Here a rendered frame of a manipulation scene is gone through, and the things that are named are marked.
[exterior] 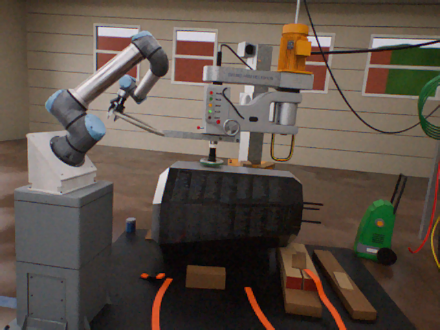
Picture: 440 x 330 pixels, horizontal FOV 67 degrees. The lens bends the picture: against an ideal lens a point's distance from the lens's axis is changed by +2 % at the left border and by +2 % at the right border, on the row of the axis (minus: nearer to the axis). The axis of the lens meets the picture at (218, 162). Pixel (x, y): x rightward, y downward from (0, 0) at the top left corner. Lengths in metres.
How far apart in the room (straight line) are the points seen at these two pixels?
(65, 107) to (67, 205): 0.54
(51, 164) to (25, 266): 0.63
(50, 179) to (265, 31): 7.61
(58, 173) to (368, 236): 2.83
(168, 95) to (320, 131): 4.19
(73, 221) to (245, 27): 7.68
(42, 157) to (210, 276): 1.45
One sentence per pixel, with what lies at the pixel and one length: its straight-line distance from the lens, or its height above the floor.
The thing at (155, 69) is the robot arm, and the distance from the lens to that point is 2.10.
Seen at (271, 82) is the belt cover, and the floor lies 1.63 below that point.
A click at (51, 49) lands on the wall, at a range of 10.90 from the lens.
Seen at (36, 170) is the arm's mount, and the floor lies 0.97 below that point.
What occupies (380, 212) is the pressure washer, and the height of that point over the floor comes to 0.51.
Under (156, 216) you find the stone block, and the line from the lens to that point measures 2.73.
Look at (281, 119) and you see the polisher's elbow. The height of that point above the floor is 1.31.
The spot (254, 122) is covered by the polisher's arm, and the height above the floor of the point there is 1.28.
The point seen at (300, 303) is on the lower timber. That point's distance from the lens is 2.54.
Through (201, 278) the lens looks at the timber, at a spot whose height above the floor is 0.10.
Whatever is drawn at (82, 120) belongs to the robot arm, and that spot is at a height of 1.26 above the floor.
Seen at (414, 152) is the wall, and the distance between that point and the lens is 9.50.
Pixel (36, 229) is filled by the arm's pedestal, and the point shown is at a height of 0.63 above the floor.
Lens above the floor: 1.40
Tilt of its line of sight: 10 degrees down
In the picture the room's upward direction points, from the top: 4 degrees clockwise
